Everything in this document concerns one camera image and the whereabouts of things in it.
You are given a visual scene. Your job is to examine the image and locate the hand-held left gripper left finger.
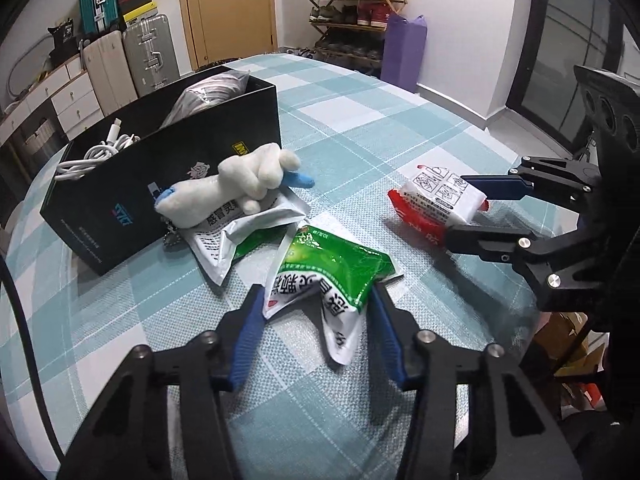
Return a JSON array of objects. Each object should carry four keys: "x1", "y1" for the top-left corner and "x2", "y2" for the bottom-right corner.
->
[{"x1": 57, "y1": 284, "x2": 266, "y2": 480}]

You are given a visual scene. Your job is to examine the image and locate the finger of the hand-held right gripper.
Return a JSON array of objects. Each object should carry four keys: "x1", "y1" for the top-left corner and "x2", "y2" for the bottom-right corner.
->
[
  {"x1": 460, "y1": 156, "x2": 603, "y2": 206},
  {"x1": 445, "y1": 224, "x2": 608, "y2": 311}
]

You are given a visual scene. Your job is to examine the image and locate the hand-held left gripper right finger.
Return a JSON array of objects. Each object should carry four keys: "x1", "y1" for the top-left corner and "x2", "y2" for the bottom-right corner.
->
[{"x1": 370, "y1": 282, "x2": 583, "y2": 480}]

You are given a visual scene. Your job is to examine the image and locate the red and white tissue packet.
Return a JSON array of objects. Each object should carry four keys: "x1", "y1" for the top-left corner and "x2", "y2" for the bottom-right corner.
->
[{"x1": 387, "y1": 164, "x2": 490, "y2": 248}]

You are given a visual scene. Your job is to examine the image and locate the black cardboard box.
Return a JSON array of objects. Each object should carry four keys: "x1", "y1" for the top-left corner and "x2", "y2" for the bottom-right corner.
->
[{"x1": 40, "y1": 62, "x2": 281, "y2": 276}]

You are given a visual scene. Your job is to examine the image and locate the white charging cable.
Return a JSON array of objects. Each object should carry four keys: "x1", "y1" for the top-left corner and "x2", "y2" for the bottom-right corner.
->
[{"x1": 54, "y1": 117, "x2": 143, "y2": 181}]

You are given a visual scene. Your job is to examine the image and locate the zip bag with cream band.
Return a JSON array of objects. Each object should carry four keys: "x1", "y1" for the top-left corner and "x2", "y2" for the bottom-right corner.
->
[{"x1": 160, "y1": 71, "x2": 251, "y2": 128}]

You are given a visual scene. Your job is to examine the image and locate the green and white medicine packet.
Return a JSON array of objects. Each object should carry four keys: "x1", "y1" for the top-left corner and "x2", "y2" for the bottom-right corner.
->
[{"x1": 177, "y1": 192, "x2": 308, "y2": 286}]

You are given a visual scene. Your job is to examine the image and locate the cardboard box under table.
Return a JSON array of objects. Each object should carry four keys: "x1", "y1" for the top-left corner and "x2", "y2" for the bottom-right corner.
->
[{"x1": 532, "y1": 310, "x2": 608, "y2": 411}]

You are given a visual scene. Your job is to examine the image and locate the glass sliding door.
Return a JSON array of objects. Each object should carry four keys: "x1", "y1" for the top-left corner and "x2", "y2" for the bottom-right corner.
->
[{"x1": 505, "y1": 0, "x2": 640, "y2": 156}]

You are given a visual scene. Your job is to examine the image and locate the white plush toy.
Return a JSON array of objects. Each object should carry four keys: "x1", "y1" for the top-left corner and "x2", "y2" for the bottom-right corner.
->
[{"x1": 152, "y1": 142, "x2": 316, "y2": 251}]

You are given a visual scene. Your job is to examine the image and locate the purple bag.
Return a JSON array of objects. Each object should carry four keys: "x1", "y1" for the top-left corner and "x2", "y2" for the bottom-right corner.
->
[{"x1": 380, "y1": 14, "x2": 428, "y2": 93}]

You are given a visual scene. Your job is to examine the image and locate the rows of shoes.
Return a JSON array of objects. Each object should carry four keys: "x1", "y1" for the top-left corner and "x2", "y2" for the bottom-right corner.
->
[{"x1": 302, "y1": 0, "x2": 396, "y2": 61}]

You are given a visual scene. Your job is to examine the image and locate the wooden shoe rack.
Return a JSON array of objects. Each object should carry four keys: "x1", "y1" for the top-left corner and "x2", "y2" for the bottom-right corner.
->
[{"x1": 302, "y1": 0, "x2": 408, "y2": 68}]

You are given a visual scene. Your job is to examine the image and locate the white desk with drawers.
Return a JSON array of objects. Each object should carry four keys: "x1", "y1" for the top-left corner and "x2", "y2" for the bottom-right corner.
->
[{"x1": 0, "y1": 52, "x2": 103, "y2": 161}]

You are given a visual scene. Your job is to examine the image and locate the white woven basket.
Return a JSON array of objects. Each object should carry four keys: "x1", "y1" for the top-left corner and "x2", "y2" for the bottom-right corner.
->
[{"x1": 22, "y1": 119, "x2": 56, "y2": 148}]

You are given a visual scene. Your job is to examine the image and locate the beige suitcase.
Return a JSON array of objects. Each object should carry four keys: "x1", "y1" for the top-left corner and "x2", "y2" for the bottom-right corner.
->
[{"x1": 80, "y1": 30, "x2": 140, "y2": 116}]

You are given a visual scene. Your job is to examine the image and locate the silver suitcase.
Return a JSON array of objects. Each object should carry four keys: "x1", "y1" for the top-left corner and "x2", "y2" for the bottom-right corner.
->
[{"x1": 121, "y1": 14, "x2": 181, "y2": 97}]

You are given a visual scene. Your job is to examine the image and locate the wooden door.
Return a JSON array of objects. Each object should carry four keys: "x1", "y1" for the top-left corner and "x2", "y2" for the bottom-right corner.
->
[{"x1": 176, "y1": 0, "x2": 277, "y2": 68}]

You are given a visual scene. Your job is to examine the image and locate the white oval hoop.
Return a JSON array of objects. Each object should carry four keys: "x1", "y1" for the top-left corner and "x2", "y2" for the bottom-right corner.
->
[{"x1": 7, "y1": 40, "x2": 56, "y2": 106}]

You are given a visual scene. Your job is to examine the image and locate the black paper bag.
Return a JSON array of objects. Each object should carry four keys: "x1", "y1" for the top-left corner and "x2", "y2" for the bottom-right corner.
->
[{"x1": 48, "y1": 20, "x2": 83, "y2": 61}]

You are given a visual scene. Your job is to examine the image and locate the teal suitcase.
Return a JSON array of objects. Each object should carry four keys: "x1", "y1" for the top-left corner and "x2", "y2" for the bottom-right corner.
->
[{"x1": 77, "y1": 0, "x2": 121, "y2": 36}]

